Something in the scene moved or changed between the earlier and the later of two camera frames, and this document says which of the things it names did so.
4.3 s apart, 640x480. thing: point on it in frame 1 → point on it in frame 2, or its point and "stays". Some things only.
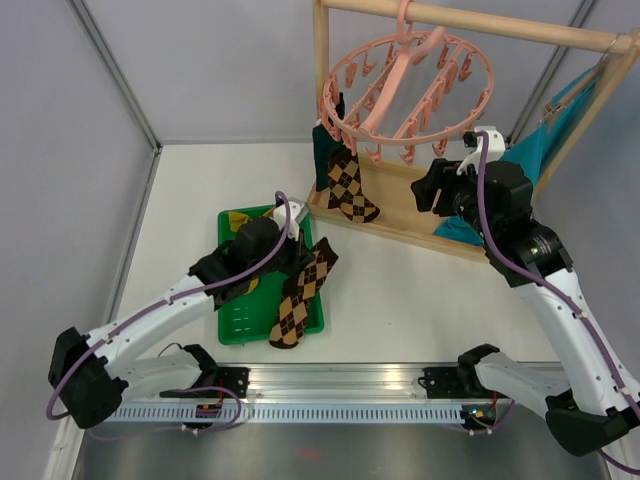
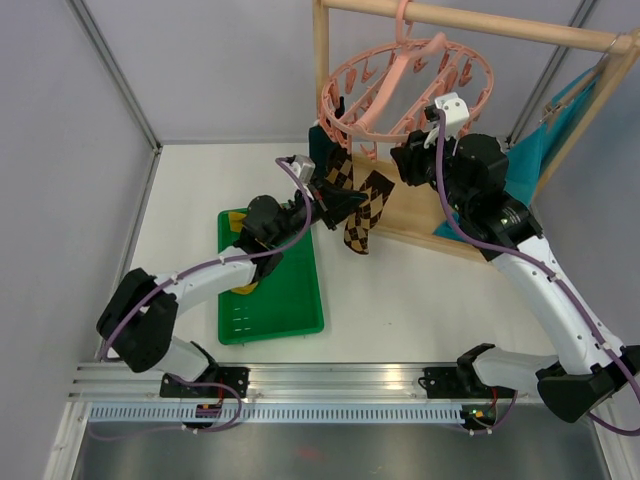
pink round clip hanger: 414,86 stays
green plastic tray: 250,316 stays
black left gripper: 301,257 → 338,204
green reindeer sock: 340,107 stays
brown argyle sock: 345,190 stays
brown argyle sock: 298,290 → 378,188
